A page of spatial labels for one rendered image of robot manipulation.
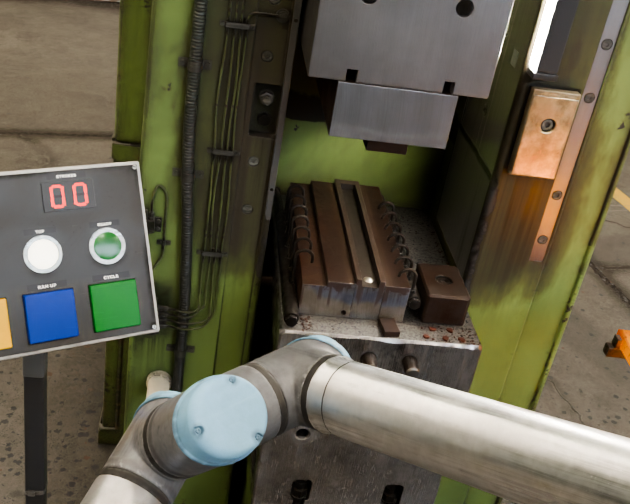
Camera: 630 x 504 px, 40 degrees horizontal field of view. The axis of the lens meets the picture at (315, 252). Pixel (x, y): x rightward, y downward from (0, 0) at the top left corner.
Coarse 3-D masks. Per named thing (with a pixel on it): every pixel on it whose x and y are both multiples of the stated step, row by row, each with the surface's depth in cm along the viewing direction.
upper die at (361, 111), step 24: (336, 96) 138; (360, 96) 138; (384, 96) 139; (408, 96) 139; (432, 96) 139; (456, 96) 140; (336, 120) 140; (360, 120) 140; (384, 120) 141; (408, 120) 141; (432, 120) 141; (408, 144) 143; (432, 144) 144
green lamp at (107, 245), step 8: (104, 232) 135; (96, 240) 135; (104, 240) 135; (112, 240) 136; (96, 248) 135; (104, 248) 135; (112, 248) 136; (120, 248) 137; (104, 256) 135; (112, 256) 136
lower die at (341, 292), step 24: (312, 192) 188; (336, 192) 188; (360, 192) 188; (312, 216) 179; (336, 216) 179; (384, 216) 182; (312, 240) 170; (336, 240) 170; (384, 240) 172; (312, 264) 162; (336, 264) 162; (384, 264) 164; (312, 288) 156; (336, 288) 157; (360, 288) 157; (384, 288) 158; (408, 288) 158; (312, 312) 159; (336, 312) 159; (360, 312) 160; (384, 312) 160
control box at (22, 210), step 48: (0, 192) 128; (48, 192) 131; (96, 192) 135; (0, 240) 128; (48, 240) 131; (144, 240) 139; (0, 288) 128; (48, 288) 131; (144, 288) 139; (96, 336) 135
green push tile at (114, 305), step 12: (96, 288) 134; (108, 288) 135; (120, 288) 136; (132, 288) 137; (96, 300) 134; (108, 300) 135; (120, 300) 136; (132, 300) 137; (96, 312) 134; (108, 312) 135; (120, 312) 136; (132, 312) 137; (96, 324) 134; (108, 324) 135; (120, 324) 136; (132, 324) 137
